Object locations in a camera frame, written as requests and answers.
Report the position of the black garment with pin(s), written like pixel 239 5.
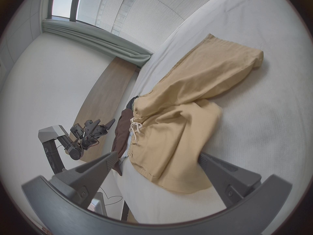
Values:
pixel 130 104

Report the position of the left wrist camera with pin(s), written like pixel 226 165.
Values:
pixel 76 128

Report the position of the bed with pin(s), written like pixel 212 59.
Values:
pixel 244 131

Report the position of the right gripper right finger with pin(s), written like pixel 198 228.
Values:
pixel 229 180

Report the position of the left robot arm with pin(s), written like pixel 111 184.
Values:
pixel 51 132

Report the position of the grey-green curtain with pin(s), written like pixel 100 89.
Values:
pixel 97 40

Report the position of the tan shorts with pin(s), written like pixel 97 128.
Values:
pixel 183 131

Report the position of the brown garment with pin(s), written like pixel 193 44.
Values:
pixel 122 131

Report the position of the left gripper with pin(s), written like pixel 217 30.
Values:
pixel 96 131

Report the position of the white garment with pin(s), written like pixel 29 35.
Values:
pixel 128 146

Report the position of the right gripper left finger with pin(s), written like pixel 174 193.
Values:
pixel 85 180

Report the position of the window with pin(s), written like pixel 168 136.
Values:
pixel 146 8

